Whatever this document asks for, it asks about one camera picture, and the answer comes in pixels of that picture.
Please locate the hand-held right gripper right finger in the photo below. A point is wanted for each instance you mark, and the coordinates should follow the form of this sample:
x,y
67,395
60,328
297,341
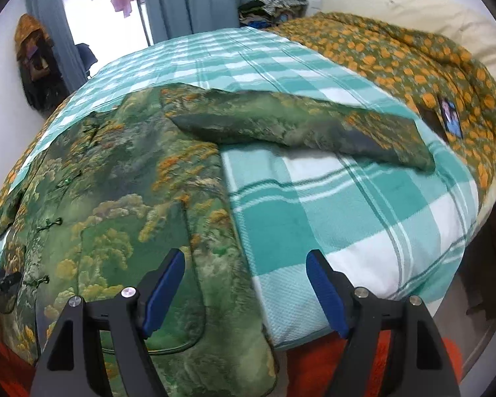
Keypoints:
x,y
326,289

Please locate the dark hanging coats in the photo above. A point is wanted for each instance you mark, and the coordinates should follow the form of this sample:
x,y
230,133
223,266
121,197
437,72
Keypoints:
x,y
39,70

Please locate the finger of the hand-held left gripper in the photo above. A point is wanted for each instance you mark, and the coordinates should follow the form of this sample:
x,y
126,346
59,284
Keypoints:
x,y
2,284

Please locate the pile of folded clothes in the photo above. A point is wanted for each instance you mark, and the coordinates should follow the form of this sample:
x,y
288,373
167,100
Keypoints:
x,y
272,6

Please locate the dark blue bag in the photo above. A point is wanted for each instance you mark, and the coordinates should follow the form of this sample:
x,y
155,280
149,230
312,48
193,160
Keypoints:
x,y
86,58

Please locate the orange rug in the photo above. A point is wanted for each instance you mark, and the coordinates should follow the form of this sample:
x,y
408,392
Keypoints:
x,y
314,364

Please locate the green floral padded jacket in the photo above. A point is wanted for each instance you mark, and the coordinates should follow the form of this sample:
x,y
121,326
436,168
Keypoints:
x,y
128,198

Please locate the cream pillow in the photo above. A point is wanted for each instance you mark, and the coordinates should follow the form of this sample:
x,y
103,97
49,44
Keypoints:
x,y
417,8

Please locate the narrow blue curtain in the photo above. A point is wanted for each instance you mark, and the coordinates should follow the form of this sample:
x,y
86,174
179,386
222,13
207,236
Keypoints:
x,y
51,29

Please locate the dark brown cloth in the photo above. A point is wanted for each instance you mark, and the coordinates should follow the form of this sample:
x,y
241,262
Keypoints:
x,y
490,273

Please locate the wide blue curtain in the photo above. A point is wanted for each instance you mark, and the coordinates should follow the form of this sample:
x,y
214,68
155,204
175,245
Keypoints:
x,y
215,0

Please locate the orange floral bed sheet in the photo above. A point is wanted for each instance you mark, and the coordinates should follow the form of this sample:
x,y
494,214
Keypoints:
x,y
396,53

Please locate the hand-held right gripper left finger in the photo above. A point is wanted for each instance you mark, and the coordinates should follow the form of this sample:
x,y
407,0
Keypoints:
x,y
163,293

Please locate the phone with lit screen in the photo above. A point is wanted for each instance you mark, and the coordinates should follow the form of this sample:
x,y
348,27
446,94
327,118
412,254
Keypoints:
x,y
451,118

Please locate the teal plaid blanket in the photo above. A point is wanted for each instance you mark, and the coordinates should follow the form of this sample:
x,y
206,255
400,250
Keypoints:
x,y
334,223

